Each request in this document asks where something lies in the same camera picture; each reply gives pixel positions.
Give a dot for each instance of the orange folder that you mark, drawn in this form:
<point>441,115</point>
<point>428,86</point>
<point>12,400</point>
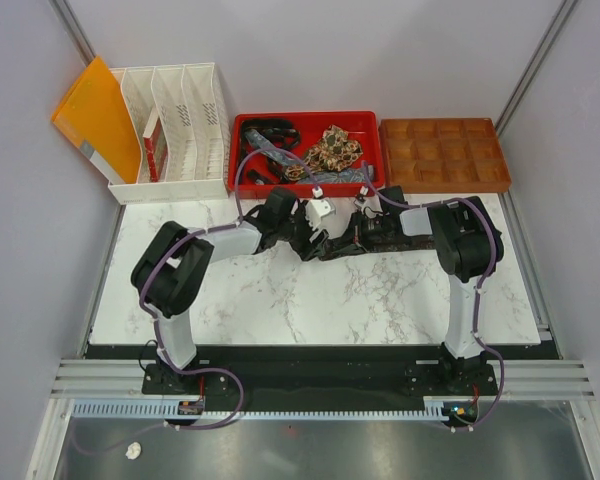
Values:
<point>93,116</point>

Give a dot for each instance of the red plastic tray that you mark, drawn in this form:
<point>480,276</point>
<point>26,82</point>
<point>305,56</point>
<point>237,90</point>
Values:
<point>361,125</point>

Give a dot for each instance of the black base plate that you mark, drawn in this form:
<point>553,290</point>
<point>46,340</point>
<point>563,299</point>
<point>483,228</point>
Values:
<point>413,371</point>

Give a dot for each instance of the light blue paisley tie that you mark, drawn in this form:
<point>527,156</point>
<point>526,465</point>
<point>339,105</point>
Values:
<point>297,173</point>

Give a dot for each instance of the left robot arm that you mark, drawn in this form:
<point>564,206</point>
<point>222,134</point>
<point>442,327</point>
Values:
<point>169,274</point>

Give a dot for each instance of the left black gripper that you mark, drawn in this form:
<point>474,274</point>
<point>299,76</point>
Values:
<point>304,248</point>

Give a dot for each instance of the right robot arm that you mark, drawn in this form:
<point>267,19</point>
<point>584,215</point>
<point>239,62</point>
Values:
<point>468,247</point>

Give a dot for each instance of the black dark tie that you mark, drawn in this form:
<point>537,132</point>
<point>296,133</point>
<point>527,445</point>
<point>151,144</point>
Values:
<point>267,168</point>

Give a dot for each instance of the white crumpled paper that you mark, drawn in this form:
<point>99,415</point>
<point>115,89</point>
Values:
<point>133,452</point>

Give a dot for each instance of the aluminium frame rail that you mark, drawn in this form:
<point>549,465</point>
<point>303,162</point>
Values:
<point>525,380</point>

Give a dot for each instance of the white file organizer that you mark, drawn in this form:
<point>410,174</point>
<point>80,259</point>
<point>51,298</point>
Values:
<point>189,101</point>

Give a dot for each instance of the brown blue patterned tie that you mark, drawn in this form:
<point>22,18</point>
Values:
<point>342,247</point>

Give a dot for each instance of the floral beige green tie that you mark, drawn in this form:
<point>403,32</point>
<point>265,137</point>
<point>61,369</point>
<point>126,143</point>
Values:
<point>331,159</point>

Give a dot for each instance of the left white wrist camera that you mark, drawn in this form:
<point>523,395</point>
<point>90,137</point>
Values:
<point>317,211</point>

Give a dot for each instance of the orange compartment tray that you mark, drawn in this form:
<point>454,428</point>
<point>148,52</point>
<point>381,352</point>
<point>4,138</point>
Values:
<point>444,155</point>

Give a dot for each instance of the grey cable duct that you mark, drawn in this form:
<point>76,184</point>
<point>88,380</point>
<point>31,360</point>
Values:
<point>180,410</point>

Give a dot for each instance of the red book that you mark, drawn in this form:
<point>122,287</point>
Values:
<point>155,145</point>

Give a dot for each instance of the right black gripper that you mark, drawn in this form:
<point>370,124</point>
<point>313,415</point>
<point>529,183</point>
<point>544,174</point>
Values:
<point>357,232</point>

